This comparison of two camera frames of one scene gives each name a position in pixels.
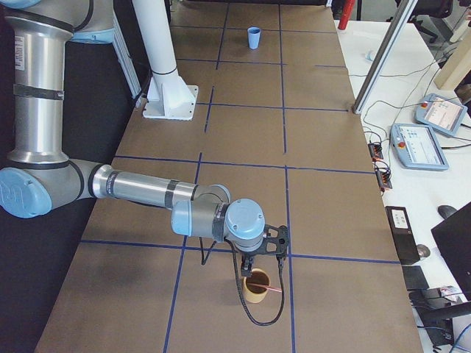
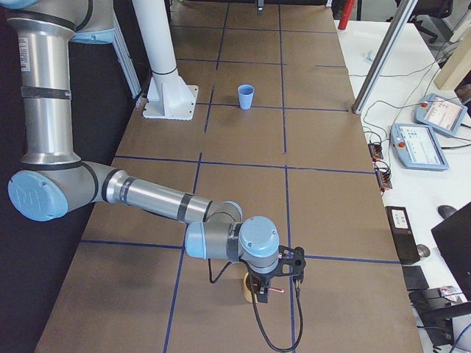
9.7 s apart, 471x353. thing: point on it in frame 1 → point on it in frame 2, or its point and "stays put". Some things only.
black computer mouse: [446, 211] stays put
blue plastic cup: [253, 34] → [246, 93]
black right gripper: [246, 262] → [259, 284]
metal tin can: [423, 251] stays put
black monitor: [453, 237] stays put
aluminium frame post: [384, 56] stays put
